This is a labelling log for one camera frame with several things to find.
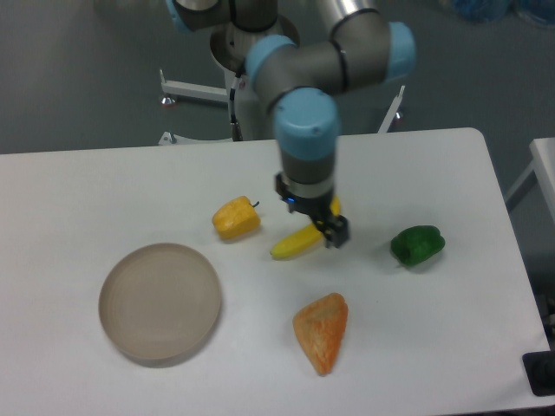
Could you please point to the beige round plate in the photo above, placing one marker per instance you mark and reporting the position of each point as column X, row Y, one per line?
column 159, row 305

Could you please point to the blue bag in background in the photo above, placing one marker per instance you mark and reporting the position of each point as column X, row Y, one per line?
column 537, row 12

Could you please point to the black device at table edge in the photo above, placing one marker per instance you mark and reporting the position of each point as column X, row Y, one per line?
column 539, row 367

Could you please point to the orange croissant pastry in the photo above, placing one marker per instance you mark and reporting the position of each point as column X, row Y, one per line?
column 319, row 328

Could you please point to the yellow banana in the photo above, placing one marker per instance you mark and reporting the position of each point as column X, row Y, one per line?
column 297, row 242

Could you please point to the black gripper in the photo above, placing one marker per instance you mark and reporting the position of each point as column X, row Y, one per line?
column 314, row 200

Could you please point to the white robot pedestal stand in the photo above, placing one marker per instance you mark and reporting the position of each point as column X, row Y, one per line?
column 247, row 112

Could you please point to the white side table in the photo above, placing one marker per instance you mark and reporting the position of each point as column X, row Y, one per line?
column 540, row 171

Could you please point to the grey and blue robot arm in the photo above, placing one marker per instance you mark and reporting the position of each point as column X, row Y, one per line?
column 305, row 125

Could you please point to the yellow bell pepper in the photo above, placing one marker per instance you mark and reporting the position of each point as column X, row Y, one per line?
column 235, row 218

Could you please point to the green bell pepper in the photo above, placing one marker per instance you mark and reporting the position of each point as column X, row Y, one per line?
column 417, row 244

